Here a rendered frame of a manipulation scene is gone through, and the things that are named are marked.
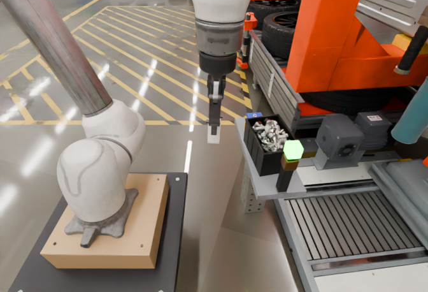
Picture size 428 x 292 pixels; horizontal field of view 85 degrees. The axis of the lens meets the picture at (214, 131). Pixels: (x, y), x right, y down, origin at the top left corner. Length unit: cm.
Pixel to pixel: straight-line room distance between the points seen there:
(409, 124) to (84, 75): 113
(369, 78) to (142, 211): 116
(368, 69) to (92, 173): 120
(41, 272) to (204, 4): 91
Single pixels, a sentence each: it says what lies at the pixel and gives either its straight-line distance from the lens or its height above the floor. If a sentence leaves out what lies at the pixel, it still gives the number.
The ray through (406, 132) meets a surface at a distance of 116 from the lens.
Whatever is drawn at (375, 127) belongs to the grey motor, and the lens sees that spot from 133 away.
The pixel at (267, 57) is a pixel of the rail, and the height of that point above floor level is 39.
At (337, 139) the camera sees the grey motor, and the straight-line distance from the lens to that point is 123.
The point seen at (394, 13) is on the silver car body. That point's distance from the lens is 157.
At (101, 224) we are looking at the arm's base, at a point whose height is 44.
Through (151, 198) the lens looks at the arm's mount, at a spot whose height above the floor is 39.
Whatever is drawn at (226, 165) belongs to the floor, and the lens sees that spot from 148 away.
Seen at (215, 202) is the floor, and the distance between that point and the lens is 132.
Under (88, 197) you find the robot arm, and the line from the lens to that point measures 73.
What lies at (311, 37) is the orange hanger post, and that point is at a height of 78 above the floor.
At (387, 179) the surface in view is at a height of 17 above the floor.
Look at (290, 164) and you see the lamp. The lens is 72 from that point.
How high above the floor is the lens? 112
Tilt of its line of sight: 41 degrees down
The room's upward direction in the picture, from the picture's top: straight up
